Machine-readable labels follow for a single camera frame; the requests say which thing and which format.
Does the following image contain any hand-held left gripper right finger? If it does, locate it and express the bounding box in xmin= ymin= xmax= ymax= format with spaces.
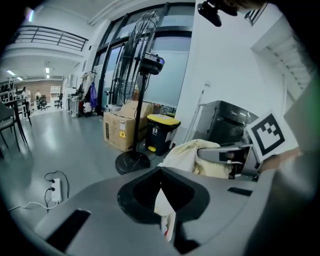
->
xmin=159 ymin=166 xmax=275 ymax=256

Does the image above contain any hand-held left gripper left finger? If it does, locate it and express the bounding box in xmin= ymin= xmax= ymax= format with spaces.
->
xmin=33 ymin=166 xmax=171 ymax=256

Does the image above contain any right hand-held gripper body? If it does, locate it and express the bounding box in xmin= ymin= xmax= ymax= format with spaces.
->
xmin=228 ymin=112 xmax=300 ymax=179

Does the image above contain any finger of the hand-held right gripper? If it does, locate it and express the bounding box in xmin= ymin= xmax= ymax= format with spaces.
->
xmin=198 ymin=144 xmax=255 ymax=165

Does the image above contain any beige clothes piece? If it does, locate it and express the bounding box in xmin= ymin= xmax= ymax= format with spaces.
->
xmin=157 ymin=139 xmax=235 ymax=180

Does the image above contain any black washing machine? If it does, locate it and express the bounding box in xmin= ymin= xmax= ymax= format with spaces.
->
xmin=193 ymin=99 xmax=260 ymax=147

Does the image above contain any person's right forearm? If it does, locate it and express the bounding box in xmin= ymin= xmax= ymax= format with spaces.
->
xmin=258 ymin=147 xmax=305 ymax=173

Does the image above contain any white stick floor cleaner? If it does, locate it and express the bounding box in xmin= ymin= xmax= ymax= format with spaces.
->
xmin=184 ymin=82 xmax=209 ymax=149

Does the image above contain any black bin with yellow lid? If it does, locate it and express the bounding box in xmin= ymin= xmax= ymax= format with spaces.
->
xmin=144 ymin=113 xmax=182 ymax=157

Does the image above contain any white power strip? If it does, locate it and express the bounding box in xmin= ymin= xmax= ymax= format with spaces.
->
xmin=51 ymin=177 xmax=63 ymax=204

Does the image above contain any frosted glass partition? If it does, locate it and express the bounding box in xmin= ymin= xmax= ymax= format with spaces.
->
xmin=143 ymin=32 xmax=193 ymax=109

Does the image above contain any plain brown cardboard box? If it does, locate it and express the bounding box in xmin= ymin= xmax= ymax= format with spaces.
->
xmin=119 ymin=101 xmax=155 ymax=120

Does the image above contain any large printed cardboard box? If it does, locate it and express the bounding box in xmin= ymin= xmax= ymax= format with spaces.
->
xmin=103 ymin=111 xmax=148 ymax=153

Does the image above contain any cluttered coat rack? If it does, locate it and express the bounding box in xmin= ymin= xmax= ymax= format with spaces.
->
xmin=74 ymin=69 xmax=99 ymax=119

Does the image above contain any black framed glass door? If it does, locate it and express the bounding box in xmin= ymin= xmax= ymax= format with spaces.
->
xmin=92 ymin=14 xmax=141 ymax=116

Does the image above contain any black office chair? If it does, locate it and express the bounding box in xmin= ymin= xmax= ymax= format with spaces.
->
xmin=38 ymin=96 xmax=50 ymax=112

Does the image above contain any dark dining chair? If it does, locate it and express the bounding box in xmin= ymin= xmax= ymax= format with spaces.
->
xmin=0 ymin=99 xmax=28 ymax=156

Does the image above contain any black fan cable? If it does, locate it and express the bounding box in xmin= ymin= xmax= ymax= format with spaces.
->
xmin=44 ymin=170 xmax=70 ymax=201

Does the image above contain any black pedestal fan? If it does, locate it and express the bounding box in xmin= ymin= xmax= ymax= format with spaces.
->
xmin=114 ymin=9 xmax=166 ymax=176

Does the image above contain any white power strip cable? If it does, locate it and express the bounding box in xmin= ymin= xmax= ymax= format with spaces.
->
xmin=8 ymin=199 xmax=60 ymax=214

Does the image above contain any black head-mounted camera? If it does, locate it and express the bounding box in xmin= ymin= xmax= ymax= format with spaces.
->
xmin=196 ymin=0 xmax=238 ymax=28

